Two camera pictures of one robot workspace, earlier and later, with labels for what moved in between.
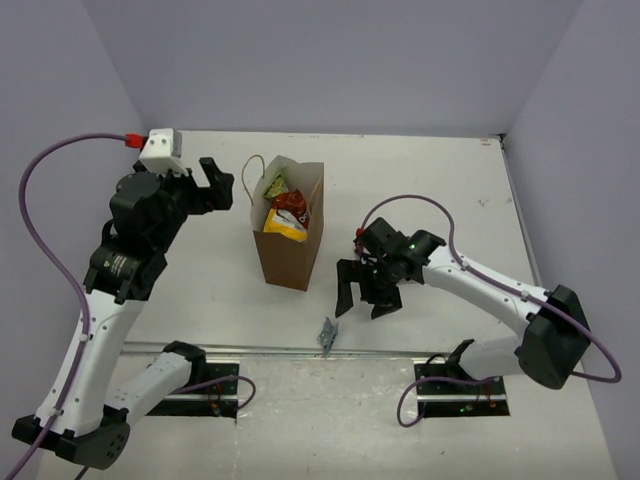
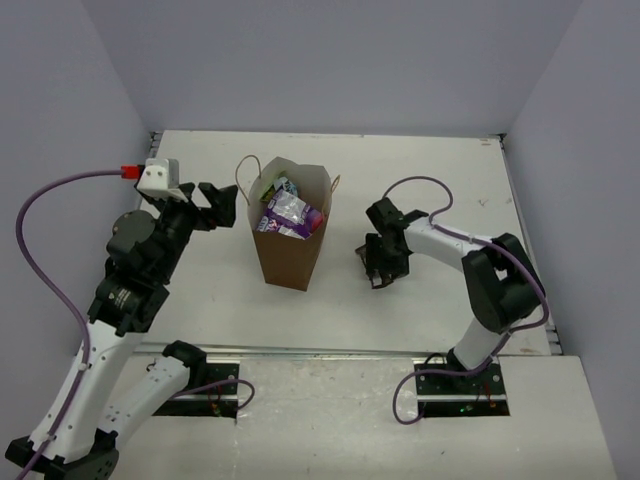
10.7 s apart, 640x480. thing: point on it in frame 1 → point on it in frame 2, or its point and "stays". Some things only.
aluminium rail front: x=142 y=349 stays
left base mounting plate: x=204 y=408 stays
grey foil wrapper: x=327 y=336 → x=284 y=184
